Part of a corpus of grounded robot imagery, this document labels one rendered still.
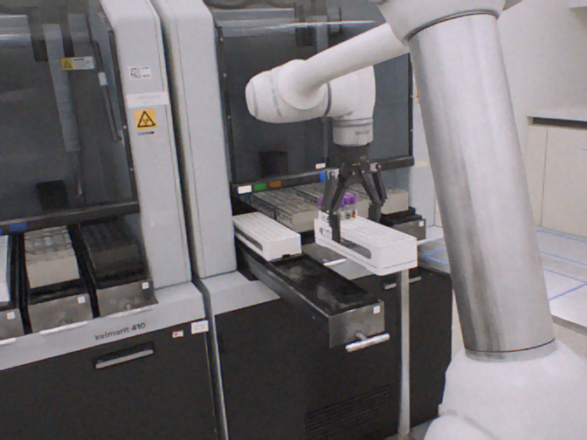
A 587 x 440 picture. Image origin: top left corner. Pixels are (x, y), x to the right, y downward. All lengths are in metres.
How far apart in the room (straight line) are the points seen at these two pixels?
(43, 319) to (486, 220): 1.09
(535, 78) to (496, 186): 3.22
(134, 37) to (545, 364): 1.15
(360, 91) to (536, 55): 2.69
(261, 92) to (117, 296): 0.63
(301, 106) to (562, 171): 2.73
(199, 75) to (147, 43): 0.15
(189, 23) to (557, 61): 2.90
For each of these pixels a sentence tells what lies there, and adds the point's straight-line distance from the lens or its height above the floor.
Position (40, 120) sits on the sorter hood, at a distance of 1.41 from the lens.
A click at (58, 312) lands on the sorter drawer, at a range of 1.43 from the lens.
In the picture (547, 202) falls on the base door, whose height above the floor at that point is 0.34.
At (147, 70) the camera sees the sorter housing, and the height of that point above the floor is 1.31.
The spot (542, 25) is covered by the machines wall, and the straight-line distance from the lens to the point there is 3.86.
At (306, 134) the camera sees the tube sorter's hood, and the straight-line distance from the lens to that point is 1.59.
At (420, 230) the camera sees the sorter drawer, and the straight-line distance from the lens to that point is 1.78.
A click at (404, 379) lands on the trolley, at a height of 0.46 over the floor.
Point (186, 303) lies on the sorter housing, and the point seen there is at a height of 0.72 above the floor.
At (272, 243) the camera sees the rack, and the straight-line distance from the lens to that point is 1.43.
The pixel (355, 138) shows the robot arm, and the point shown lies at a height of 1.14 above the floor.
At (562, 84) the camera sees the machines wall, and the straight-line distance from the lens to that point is 4.03.
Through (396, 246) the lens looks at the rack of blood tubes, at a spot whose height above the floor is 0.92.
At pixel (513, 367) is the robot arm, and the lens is 0.64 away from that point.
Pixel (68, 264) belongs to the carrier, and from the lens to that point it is 1.48.
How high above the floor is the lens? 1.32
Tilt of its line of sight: 16 degrees down
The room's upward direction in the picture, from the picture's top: 4 degrees counter-clockwise
